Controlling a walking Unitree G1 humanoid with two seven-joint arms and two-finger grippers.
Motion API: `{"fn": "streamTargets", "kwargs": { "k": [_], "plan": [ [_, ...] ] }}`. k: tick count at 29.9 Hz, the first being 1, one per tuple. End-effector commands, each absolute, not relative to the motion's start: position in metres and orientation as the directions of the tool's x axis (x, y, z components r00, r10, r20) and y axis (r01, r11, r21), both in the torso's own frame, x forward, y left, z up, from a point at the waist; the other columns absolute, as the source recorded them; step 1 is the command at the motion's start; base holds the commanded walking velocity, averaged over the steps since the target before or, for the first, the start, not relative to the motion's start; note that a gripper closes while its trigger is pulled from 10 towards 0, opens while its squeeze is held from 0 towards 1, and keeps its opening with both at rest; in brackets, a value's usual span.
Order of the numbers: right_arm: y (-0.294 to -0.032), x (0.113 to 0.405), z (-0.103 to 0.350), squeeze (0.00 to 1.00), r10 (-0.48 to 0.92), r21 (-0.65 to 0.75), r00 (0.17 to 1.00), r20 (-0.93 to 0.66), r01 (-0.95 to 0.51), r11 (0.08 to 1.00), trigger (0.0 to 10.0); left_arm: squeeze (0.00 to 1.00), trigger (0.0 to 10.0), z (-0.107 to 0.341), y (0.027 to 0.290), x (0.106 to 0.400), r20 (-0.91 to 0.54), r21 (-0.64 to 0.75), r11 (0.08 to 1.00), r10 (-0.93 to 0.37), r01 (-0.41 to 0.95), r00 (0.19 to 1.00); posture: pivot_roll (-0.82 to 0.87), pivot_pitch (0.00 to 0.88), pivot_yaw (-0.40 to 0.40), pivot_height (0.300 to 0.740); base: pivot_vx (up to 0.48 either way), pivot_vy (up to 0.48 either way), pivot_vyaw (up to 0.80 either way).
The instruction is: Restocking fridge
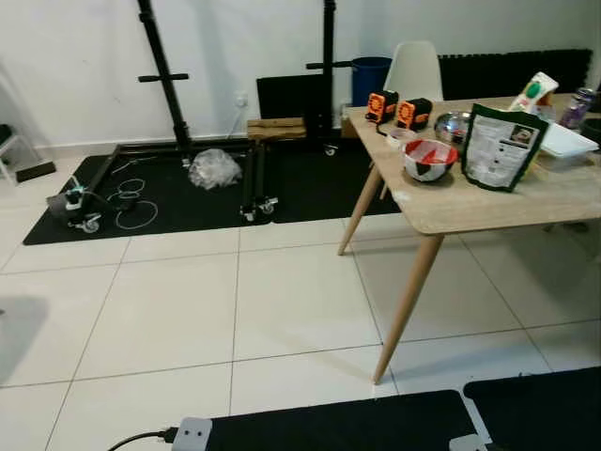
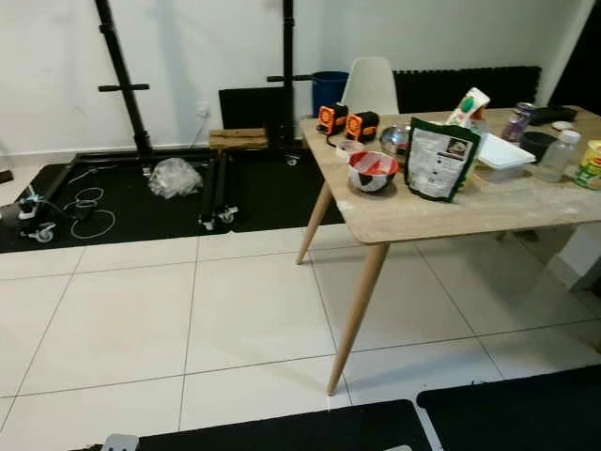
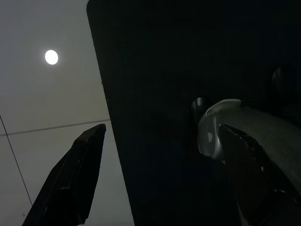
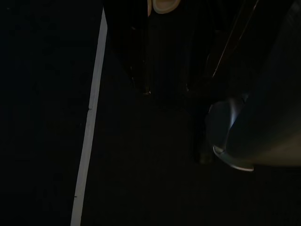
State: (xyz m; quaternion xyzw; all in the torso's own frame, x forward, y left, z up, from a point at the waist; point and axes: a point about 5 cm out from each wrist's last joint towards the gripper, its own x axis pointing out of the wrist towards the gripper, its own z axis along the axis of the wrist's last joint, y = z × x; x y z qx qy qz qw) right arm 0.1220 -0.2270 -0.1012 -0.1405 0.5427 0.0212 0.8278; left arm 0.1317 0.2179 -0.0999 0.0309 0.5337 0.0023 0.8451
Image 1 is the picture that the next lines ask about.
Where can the black bowl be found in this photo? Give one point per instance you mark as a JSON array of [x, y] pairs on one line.
[[593, 132]]

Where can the light wooden table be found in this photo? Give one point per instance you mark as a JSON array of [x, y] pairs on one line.
[[488, 202]]

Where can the purple drink can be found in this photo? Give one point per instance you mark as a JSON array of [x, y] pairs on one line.
[[575, 108]]

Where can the dark green food pouch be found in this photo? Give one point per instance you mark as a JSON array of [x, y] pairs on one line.
[[502, 150]]

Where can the steel bowl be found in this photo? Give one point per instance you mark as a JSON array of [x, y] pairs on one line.
[[451, 125]]

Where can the red and white bowl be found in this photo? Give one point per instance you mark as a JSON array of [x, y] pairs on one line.
[[430, 164]]

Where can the white plastic chair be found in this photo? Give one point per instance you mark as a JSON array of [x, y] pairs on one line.
[[413, 70]]

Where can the blue bin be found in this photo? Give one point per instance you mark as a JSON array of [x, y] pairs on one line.
[[368, 80]]

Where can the wooden box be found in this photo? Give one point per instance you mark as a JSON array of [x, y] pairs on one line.
[[276, 128]]

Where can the black flat panel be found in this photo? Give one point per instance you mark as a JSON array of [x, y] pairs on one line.
[[286, 94]]

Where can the crumpled clear plastic bag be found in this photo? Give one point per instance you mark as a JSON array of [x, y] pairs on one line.
[[214, 169]]

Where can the large black floor mat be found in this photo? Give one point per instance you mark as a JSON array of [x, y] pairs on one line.
[[188, 211]]

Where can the black flat device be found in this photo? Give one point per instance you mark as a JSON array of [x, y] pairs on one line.
[[36, 172]]

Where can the black foam wall panel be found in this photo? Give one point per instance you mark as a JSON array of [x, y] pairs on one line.
[[488, 75]]

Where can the white wall socket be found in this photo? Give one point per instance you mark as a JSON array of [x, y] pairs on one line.
[[240, 99]]

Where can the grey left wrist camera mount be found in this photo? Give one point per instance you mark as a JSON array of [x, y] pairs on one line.
[[192, 435]]

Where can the black metal rack frame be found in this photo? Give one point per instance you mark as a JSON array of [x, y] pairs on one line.
[[164, 75]]

